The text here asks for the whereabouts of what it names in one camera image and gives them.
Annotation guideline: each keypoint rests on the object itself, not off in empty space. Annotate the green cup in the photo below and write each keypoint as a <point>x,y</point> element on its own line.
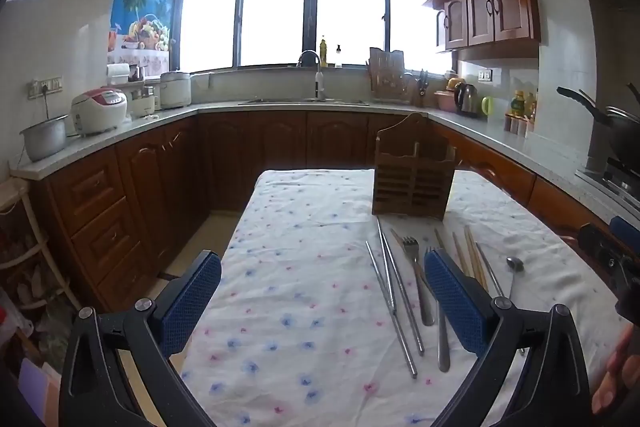
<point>487,107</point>

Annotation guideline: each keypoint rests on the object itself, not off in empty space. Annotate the chrome faucet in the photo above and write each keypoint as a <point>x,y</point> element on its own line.
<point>318,79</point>

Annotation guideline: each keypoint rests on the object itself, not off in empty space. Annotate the white cylindrical cooker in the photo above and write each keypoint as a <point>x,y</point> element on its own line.
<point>175,89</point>

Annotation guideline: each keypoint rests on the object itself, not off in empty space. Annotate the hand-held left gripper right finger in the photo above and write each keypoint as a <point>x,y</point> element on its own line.
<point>455,302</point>

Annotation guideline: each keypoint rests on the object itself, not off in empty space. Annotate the metal fork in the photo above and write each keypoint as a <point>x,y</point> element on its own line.
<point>443,352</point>
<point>422,292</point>

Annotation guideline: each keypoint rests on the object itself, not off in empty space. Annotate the wooden base cabinets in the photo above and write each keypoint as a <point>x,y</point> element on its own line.
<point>150,182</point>

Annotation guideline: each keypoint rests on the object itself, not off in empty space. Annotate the white floral tablecloth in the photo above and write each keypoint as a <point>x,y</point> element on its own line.
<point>300,282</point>

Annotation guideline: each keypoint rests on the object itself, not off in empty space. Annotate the steel electric kettle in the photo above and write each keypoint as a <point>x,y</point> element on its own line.
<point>466,102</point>

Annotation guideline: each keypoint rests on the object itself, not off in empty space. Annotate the white storage shelf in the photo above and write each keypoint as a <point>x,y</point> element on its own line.
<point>25,257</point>

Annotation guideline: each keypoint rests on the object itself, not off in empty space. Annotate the steel sink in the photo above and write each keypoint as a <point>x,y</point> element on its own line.
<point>300,101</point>

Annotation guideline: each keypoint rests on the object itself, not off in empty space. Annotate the white wall socket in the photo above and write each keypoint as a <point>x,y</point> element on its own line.
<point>485,75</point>

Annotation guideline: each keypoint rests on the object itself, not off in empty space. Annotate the yellow object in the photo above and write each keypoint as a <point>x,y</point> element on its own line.
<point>455,84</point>

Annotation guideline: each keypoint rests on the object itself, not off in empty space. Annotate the fruit and palm wall poster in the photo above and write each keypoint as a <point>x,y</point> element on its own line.
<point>142,7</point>

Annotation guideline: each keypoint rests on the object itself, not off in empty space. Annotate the pink container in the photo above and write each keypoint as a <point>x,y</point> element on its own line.
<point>444,102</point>

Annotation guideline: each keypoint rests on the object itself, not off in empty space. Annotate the metal inner pot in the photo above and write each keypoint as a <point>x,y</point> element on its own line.
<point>45,139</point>

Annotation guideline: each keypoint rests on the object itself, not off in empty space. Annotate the row of condiment bottles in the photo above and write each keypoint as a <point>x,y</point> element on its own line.
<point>520,104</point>

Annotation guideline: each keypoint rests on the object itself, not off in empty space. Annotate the wall socket strip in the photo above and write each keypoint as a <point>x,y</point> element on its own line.
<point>46,87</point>

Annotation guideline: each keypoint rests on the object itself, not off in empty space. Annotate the gas stove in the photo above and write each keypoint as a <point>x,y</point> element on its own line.
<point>615,182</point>

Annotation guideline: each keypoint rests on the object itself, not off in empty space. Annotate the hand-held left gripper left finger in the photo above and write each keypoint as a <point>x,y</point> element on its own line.
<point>192,302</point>

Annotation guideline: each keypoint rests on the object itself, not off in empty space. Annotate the grey kitchen countertop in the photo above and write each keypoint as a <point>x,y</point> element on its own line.
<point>500,142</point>

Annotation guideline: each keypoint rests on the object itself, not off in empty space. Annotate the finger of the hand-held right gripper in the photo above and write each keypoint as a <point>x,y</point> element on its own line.
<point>626,231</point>

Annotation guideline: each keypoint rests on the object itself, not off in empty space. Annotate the white box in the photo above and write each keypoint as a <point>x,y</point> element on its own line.
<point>117,73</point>

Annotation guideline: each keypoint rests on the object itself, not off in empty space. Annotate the yellow oil bottle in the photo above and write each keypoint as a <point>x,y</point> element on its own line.
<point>323,52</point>

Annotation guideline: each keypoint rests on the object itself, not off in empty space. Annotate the wooden utensil holder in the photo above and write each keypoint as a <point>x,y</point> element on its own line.
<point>410,187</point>

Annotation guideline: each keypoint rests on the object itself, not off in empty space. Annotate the kitchen window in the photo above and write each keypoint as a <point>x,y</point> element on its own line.
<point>275,17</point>

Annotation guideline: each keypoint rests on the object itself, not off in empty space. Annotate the black wok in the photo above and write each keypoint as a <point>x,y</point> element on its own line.
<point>617,127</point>

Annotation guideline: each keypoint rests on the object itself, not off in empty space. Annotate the spice jar set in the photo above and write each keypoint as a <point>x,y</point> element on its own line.
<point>517,126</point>

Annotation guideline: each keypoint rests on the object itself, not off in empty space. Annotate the clear soap bottle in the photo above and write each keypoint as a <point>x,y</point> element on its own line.
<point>338,57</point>

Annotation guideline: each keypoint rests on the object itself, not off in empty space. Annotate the person's right hand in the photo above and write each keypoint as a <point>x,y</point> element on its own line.
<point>614,377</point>

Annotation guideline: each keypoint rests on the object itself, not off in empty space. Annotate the small white kitchen appliance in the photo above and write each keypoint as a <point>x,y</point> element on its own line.
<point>144,102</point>

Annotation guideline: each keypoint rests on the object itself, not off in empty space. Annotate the metal cup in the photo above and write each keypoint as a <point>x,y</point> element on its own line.
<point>135,72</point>

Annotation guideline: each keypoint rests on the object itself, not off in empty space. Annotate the dish rack with cutting boards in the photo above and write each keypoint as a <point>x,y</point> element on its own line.
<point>387,74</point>

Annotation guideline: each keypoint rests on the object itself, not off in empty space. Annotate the metal spoon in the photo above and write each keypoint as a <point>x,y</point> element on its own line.
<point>515,263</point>

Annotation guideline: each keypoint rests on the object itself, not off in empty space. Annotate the white red rice cooker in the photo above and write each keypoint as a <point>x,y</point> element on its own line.
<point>97,112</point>

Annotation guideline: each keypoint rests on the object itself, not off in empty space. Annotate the short wooden wall cabinets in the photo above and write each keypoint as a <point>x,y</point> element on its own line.
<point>495,12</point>

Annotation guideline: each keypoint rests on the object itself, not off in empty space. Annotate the scissors and knife holder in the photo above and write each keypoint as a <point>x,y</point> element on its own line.
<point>422,87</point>

